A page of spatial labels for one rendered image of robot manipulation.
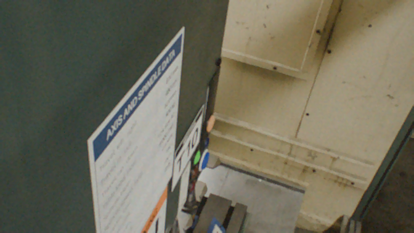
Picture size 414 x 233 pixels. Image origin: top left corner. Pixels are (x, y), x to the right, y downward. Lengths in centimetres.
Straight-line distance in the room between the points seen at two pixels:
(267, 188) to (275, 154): 17
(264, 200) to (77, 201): 143
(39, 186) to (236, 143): 142
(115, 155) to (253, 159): 137
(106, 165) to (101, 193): 2
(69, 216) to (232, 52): 115
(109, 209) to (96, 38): 16
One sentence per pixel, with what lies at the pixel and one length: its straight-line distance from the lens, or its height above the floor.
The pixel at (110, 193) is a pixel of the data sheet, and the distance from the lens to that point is 35.
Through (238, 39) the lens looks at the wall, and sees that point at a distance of 138.
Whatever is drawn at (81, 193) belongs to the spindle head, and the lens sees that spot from 30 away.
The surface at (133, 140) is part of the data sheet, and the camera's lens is 35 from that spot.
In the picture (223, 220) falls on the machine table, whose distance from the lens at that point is 152.
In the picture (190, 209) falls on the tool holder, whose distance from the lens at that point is 112.
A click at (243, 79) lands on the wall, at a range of 146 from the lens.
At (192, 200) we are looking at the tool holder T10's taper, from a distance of 111.
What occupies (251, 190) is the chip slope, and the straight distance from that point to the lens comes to 171.
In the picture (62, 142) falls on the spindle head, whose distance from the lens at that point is 25.
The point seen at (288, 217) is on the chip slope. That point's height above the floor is 81.
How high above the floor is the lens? 212
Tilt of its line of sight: 41 degrees down
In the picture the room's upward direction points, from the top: 8 degrees clockwise
